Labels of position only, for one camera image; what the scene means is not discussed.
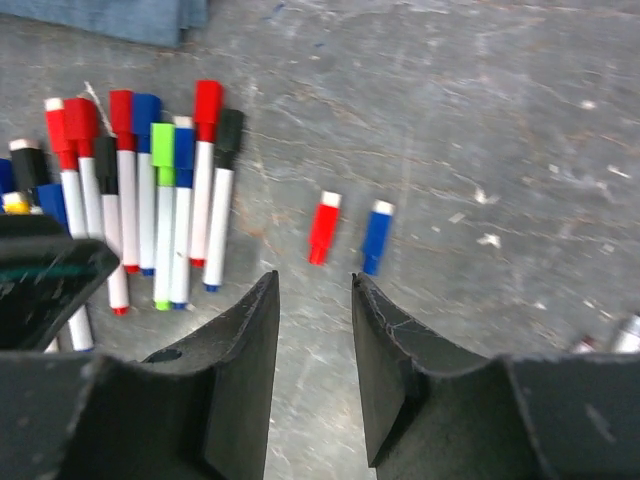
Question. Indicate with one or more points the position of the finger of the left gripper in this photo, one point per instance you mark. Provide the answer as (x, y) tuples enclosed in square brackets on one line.
[(46, 275)]

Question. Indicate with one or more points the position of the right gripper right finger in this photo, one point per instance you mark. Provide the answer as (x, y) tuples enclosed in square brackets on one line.
[(434, 410)]

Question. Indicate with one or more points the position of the blue cap marker with eraser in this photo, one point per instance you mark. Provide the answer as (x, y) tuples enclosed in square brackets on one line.
[(184, 144)]

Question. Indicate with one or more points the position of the blue cloth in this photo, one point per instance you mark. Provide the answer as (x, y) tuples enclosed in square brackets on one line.
[(158, 23)]

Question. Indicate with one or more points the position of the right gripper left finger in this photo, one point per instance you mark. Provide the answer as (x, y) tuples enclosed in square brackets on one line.
[(196, 409)]

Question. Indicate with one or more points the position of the yellow cap marker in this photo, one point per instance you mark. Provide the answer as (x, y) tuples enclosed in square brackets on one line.
[(15, 203)]

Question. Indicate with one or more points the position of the black cap marker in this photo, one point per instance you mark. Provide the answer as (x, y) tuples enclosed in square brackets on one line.
[(229, 142), (107, 176)]

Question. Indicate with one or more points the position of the green cap marker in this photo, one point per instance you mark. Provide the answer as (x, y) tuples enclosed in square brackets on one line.
[(162, 154)]

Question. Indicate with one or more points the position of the red cap marker with eraser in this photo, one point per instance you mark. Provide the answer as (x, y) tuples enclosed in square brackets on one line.
[(624, 341)]

